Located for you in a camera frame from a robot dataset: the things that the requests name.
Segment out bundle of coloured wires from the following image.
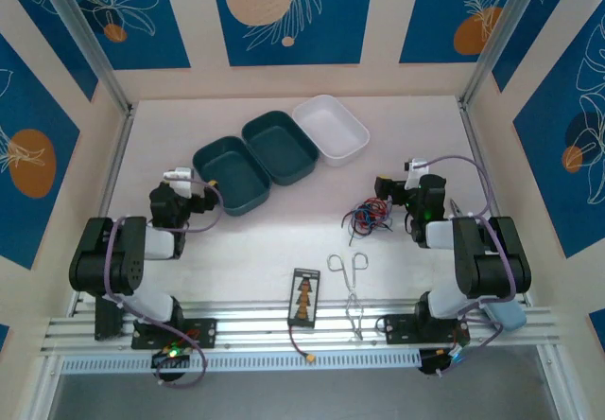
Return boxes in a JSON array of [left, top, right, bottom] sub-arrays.
[[354, 201, 396, 236]]

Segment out large teal plastic container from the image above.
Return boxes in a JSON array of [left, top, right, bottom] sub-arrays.
[[192, 135, 272, 218]]

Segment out white plastic container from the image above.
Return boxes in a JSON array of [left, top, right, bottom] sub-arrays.
[[291, 94, 371, 167]]

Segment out small teal plastic container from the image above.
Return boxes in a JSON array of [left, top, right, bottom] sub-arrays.
[[241, 110, 320, 187]]

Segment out black board with orange connectors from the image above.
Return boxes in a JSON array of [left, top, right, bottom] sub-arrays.
[[286, 267, 321, 330]]

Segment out light blue case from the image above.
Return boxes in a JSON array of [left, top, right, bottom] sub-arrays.
[[481, 296, 528, 332]]

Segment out small black controller board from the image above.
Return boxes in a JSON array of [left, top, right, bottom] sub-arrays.
[[150, 347, 191, 370], [419, 347, 470, 377]]

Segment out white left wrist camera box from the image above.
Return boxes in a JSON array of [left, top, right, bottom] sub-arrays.
[[162, 166, 196, 199]]

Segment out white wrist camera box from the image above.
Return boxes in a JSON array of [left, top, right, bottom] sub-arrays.
[[404, 157, 431, 189], [162, 166, 196, 199]]

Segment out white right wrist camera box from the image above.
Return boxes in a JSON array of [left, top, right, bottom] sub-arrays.
[[404, 157, 431, 189]]

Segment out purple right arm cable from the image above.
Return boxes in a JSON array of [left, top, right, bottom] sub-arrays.
[[418, 154, 517, 379]]

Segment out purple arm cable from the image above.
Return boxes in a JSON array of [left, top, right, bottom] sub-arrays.
[[418, 154, 517, 379], [103, 178, 224, 389]]

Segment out aluminium side rail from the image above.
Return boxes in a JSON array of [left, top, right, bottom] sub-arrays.
[[458, 100, 533, 307], [70, 107, 138, 317]]

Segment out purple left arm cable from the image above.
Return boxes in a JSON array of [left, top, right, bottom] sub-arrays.
[[103, 178, 224, 389]]

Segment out metal scissor-handle tongs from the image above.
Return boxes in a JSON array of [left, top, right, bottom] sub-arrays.
[[326, 251, 369, 341]]

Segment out black bracket on rail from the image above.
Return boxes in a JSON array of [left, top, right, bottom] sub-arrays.
[[94, 294, 125, 341]]

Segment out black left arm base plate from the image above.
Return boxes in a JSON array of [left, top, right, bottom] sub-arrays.
[[130, 318, 218, 351]]

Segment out aluminium rail frame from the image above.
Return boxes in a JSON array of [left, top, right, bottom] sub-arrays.
[[40, 296, 562, 359]]

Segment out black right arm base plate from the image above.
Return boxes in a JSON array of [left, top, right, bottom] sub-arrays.
[[383, 313, 472, 345]]

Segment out white slotted cable duct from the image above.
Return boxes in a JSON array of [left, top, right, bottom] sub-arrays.
[[60, 349, 422, 374]]

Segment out red wire with yellow plug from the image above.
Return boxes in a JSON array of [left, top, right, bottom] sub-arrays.
[[288, 323, 319, 365]]

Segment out aluminium corner post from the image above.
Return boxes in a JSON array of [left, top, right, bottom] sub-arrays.
[[35, 0, 136, 114], [458, 0, 545, 109]]

